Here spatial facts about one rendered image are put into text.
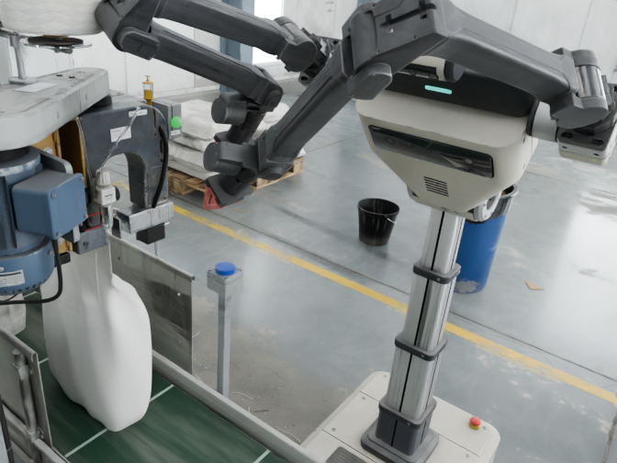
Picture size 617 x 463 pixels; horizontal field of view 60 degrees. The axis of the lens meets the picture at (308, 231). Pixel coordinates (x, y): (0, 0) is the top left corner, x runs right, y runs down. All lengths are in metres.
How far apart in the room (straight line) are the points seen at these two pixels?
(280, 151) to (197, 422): 1.05
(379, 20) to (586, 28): 8.18
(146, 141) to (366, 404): 1.23
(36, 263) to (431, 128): 0.82
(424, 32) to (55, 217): 0.66
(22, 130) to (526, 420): 2.26
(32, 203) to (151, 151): 0.50
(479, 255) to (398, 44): 2.66
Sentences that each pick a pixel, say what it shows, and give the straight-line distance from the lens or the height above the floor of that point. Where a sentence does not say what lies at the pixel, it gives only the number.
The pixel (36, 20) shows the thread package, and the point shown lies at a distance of 1.04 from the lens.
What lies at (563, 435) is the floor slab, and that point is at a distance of 2.65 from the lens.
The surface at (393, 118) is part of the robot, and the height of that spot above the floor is 1.39.
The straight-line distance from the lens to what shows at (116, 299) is 1.55.
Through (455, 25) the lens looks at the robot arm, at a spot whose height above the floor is 1.62.
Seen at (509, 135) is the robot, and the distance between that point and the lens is 1.15.
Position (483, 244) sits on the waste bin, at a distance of 3.27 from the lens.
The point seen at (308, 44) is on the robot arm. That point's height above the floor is 1.52.
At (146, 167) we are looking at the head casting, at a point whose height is 1.18.
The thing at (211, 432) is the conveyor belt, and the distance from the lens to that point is 1.77.
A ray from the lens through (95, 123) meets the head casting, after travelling 1.32.
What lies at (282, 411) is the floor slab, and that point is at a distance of 2.38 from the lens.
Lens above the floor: 1.66
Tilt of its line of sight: 25 degrees down
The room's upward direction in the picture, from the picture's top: 5 degrees clockwise
